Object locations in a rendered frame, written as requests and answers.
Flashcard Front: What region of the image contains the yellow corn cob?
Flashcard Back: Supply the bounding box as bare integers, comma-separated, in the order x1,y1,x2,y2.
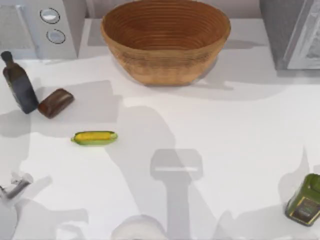
70,130,119,146

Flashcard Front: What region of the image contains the brown woven basket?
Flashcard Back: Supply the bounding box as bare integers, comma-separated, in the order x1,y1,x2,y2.
100,0,232,87

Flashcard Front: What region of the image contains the dark brown bread loaf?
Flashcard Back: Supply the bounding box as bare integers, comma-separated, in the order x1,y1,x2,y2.
37,88,75,119

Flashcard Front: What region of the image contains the smaller microwave knob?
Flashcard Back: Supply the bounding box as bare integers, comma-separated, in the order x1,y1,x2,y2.
46,28,67,45

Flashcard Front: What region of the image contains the dark glass bottle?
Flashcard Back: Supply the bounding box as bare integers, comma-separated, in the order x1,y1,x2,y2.
0,50,40,115

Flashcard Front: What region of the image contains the larger microwave knob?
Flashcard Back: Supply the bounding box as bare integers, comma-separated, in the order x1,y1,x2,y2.
39,7,61,25

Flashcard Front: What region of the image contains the pale microwave oven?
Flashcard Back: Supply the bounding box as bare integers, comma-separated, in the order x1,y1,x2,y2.
0,0,86,61

